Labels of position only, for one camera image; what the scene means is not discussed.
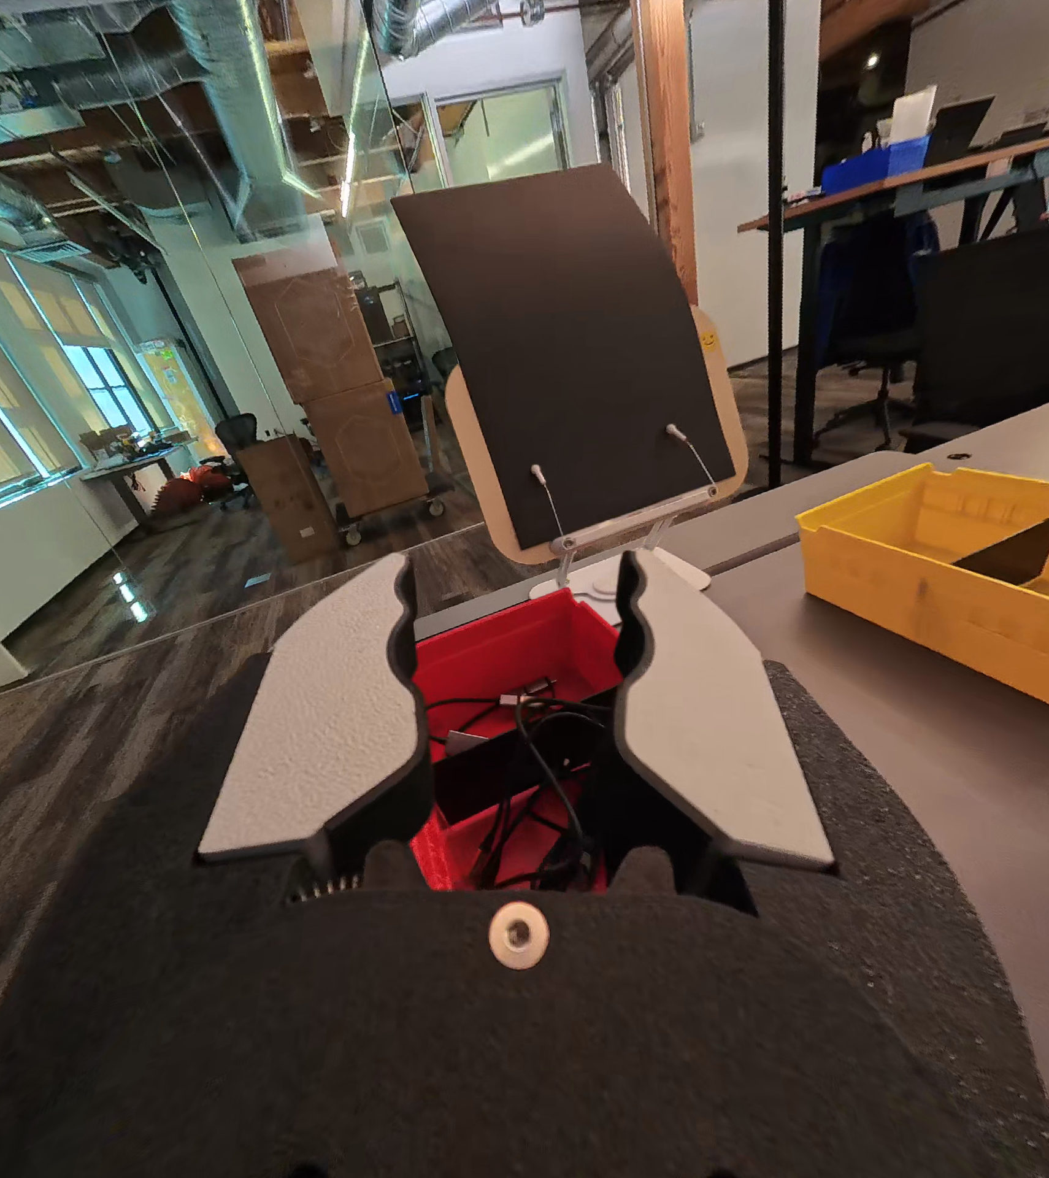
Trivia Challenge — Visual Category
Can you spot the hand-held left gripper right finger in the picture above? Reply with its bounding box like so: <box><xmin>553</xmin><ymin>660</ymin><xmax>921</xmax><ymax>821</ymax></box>
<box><xmin>611</xmin><ymin>551</ymin><xmax>835</xmax><ymax>871</ymax></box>

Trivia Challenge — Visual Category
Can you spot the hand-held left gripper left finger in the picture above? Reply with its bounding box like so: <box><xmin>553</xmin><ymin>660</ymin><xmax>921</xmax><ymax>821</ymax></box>
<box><xmin>197</xmin><ymin>552</ymin><xmax>435</xmax><ymax>867</ymax></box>

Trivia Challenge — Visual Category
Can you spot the thick black cable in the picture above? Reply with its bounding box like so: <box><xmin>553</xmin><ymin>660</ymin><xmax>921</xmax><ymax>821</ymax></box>
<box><xmin>420</xmin><ymin>694</ymin><xmax>616</xmax><ymax>893</ymax></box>

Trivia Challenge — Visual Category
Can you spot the red storage bin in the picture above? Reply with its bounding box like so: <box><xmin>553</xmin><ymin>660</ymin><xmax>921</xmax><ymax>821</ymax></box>
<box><xmin>406</xmin><ymin>588</ymin><xmax>628</xmax><ymax>894</ymax></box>

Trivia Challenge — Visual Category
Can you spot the yellow storage bin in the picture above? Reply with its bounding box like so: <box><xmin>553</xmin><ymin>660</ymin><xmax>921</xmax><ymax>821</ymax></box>
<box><xmin>795</xmin><ymin>464</ymin><xmax>1049</xmax><ymax>724</ymax></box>

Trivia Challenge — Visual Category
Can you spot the large cardboard box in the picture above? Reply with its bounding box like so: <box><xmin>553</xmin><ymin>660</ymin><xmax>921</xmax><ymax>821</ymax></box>
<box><xmin>301</xmin><ymin>380</ymin><xmax>430</xmax><ymax>520</ymax></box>
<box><xmin>233</xmin><ymin>253</ymin><xmax>389</xmax><ymax>406</ymax></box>
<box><xmin>236</xmin><ymin>433</ymin><xmax>343</xmax><ymax>566</ymax></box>

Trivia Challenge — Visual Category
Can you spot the black mesh office chair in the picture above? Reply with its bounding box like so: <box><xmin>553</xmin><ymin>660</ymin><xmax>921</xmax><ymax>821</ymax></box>
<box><xmin>214</xmin><ymin>413</ymin><xmax>260</xmax><ymax>510</ymax></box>

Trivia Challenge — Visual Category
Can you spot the black backdrop sheet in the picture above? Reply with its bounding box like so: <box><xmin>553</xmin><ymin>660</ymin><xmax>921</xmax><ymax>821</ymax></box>
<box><xmin>389</xmin><ymin>164</ymin><xmax>737</xmax><ymax>554</ymax></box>

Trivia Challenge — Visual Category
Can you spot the blue office chair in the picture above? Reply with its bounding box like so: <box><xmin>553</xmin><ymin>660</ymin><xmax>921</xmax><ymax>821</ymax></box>
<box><xmin>812</xmin><ymin>214</ymin><xmax>919</xmax><ymax>438</ymax></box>

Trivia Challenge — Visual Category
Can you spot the blue storage bin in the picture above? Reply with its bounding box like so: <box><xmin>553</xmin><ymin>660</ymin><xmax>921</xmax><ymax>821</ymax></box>
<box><xmin>820</xmin><ymin>137</ymin><xmax>933</xmax><ymax>197</ymax></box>

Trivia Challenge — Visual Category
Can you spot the wooden office desk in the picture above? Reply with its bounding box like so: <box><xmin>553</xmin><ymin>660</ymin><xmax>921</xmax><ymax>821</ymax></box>
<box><xmin>735</xmin><ymin>125</ymin><xmax>1049</xmax><ymax>467</ymax></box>

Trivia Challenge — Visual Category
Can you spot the wooden column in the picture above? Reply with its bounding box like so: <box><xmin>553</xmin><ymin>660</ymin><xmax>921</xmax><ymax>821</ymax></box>
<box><xmin>633</xmin><ymin>0</ymin><xmax>701</xmax><ymax>307</ymax></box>

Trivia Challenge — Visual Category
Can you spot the black laptop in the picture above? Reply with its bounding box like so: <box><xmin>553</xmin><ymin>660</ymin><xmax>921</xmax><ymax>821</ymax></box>
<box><xmin>924</xmin><ymin>96</ymin><xmax>996</xmax><ymax>169</ymax></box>

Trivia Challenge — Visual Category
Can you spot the white box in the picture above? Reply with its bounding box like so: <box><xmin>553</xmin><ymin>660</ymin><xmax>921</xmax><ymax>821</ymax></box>
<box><xmin>887</xmin><ymin>86</ymin><xmax>939</xmax><ymax>145</ymax></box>

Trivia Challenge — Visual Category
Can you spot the spiral metal duct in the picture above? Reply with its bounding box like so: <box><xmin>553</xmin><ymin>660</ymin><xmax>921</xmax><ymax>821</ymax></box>
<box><xmin>367</xmin><ymin>0</ymin><xmax>580</xmax><ymax>59</ymax></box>

